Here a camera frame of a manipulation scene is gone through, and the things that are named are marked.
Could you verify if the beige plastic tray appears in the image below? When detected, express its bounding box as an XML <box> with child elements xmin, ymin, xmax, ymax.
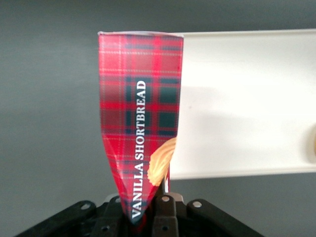
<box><xmin>168</xmin><ymin>28</ymin><xmax>316</xmax><ymax>181</ymax></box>

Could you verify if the red tartan cookie box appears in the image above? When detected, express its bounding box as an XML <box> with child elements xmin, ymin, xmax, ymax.
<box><xmin>97</xmin><ymin>30</ymin><xmax>185</xmax><ymax>227</ymax></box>

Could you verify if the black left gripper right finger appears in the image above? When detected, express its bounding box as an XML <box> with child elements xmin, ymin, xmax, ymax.
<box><xmin>151</xmin><ymin>192</ymin><xmax>185</xmax><ymax>237</ymax></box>

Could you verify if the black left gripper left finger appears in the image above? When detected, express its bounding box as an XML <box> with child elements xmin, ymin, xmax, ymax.
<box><xmin>94</xmin><ymin>196</ymin><xmax>124</xmax><ymax>237</ymax></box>

